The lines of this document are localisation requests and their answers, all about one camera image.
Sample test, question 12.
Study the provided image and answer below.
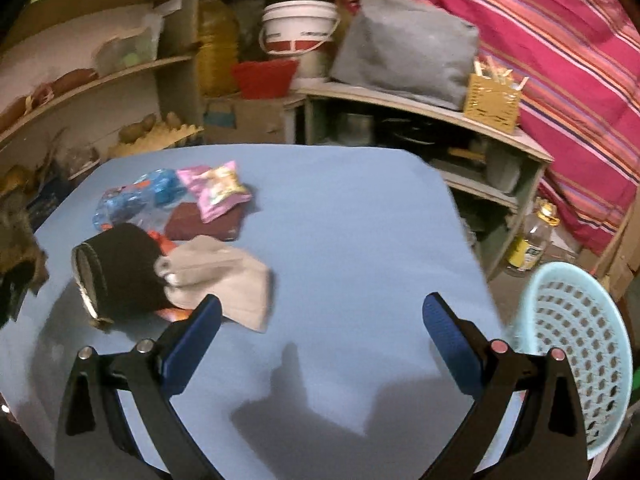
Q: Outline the yellow utensil basket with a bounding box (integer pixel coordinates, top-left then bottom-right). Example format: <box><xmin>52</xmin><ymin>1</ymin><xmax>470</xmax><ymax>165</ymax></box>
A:
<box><xmin>462</xmin><ymin>57</ymin><xmax>530</xmax><ymax>135</ymax></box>

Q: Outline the light blue plastic basket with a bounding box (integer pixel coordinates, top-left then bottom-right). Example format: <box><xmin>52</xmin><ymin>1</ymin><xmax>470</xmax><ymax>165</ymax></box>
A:
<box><xmin>515</xmin><ymin>261</ymin><xmax>633</xmax><ymax>461</ymax></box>

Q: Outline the beige cloth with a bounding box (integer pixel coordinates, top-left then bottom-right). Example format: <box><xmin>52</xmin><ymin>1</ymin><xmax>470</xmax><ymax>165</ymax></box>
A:
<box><xmin>153</xmin><ymin>235</ymin><xmax>273</xmax><ymax>333</ymax></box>

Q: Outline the maroon scouring pad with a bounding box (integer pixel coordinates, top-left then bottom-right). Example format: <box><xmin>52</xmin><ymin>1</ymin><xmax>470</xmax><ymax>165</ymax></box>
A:
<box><xmin>164</xmin><ymin>202</ymin><xmax>246</xmax><ymax>242</ymax></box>

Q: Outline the blue plastic wrapper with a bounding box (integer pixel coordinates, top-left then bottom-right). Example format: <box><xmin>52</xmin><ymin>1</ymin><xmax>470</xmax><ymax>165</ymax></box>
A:
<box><xmin>92</xmin><ymin>169</ymin><xmax>188</xmax><ymax>233</ymax></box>

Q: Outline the red striped cloth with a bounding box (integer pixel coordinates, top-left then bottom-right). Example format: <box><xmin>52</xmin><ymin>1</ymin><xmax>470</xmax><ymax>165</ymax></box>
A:
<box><xmin>335</xmin><ymin>0</ymin><xmax>640</xmax><ymax>256</ymax></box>

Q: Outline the yellow egg tray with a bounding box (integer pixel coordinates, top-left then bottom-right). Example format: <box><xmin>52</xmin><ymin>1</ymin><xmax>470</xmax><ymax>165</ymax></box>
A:
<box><xmin>107</xmin><ymin>122</ymin><xmax>203</xmax><ymax>158</ymax></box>

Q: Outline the clear plastic container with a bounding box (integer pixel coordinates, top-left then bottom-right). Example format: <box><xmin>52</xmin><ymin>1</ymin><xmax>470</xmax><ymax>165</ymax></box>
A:
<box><xmin>95</xmin><ymin>27</ymin><xmax>163</xmax><ymax>76</ymax></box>

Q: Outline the white plastic bucket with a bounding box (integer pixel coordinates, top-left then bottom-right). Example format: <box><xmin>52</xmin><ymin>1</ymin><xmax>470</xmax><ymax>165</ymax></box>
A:
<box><xmin>260</xmin><ymin>1</ymin><xmax>341</xmax><ymax>81</ymax></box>

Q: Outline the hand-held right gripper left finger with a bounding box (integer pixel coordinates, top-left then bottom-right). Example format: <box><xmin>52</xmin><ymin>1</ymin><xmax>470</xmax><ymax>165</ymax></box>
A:
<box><xmin>54</xmin><ymin>294</ymin><xmax>223</xmax><ymax>480</ymax></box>

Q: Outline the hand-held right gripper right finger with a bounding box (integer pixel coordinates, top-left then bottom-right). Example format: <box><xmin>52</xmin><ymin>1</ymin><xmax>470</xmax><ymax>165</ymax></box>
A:
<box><xmin>421</xmin><ymin>292</ymin><xmax>593</xmax><ymax>480</ymax></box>

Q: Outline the grey fabric bag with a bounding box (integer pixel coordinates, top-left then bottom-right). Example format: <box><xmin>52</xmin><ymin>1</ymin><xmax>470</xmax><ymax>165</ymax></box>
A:
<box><xmin>330</xmin><ymin>0</ymin><xmax>481</xmax><ymax>111</ymax></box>

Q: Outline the cardboard box blue label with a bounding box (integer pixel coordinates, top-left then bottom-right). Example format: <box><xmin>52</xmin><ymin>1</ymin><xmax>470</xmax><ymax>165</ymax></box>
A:
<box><xmin>202</xmin><ymin>95</ymin><xmax>306</xmax><ymax>146</ymax></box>

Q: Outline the small metal pot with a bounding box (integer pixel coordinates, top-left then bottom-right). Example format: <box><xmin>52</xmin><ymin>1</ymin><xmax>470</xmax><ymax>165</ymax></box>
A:
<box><xmin>337</xmin><ymin>112</ymin><xmax>376</xmax><ymax>146</ymax></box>

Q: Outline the dark brown cloth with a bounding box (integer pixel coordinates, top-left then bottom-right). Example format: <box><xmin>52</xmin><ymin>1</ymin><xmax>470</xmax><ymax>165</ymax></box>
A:
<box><xmin>0</xmin><ymin>170</ymin><xmax>48</xmax><ymax>321</ymax></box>

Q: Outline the small oil bottle yellow label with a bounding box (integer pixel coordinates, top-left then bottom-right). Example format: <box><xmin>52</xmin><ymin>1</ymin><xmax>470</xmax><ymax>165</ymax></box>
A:
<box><xmin>506</xmin><ymin>199</ymin><xmax>561</xmax><ymax>277</ymax></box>

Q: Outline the black round pouch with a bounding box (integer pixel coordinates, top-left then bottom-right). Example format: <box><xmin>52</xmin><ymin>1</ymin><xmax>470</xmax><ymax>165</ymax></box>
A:
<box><xmin>71</xmin><ymin>222</ymin><xmax>173</xmax><ymax>328</ymax></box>

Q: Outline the large yellow oil bottle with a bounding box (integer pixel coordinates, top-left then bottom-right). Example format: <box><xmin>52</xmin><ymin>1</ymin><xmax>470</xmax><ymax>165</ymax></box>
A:
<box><xmin>196</xmin><ymin>0</ymin><xmax>241</xmax><ymax>98</ymax></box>

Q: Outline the pink snack packet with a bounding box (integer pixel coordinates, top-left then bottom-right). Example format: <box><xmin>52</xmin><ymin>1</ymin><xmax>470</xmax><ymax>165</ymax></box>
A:
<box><xmin>176</xmin><ymin>161</ymin><xmax>252</xmax><ymax>223</ymax></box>

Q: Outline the pile of potatoes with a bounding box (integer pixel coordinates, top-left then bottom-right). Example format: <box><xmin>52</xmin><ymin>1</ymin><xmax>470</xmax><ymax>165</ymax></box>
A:
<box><xmin>117</xmin><ymin>112</ymin><xmax>183</xmax><ymax>143</ymax></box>

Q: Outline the red plastic basin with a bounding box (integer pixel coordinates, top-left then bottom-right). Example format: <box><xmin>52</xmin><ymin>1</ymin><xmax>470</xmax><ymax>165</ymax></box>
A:
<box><xmin>231</xmin><ymin>59</ymin><xmax>299</xmax><ymax>100</ymax></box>

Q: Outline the black frying pan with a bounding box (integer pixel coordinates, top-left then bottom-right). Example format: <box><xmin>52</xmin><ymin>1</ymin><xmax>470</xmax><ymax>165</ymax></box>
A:
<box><xmin>377</xmin><ymin>117</ymin><xmax>441</xmax><ymax>148</ymax></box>

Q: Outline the tall wooden wall shelf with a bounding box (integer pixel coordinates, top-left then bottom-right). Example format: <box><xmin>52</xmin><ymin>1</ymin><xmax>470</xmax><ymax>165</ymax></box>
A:
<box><xmin>0</xmin><ymin>0</ymin><xmax>206</xmax><ymax>181</ymax></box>

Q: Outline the low wooden shelf unit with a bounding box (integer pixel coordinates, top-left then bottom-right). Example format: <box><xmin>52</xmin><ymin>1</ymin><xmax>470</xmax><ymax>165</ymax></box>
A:
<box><xmin>295</xmin><ymin>81</ymin><xmax>555</xmax><ymax>281</ymax></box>

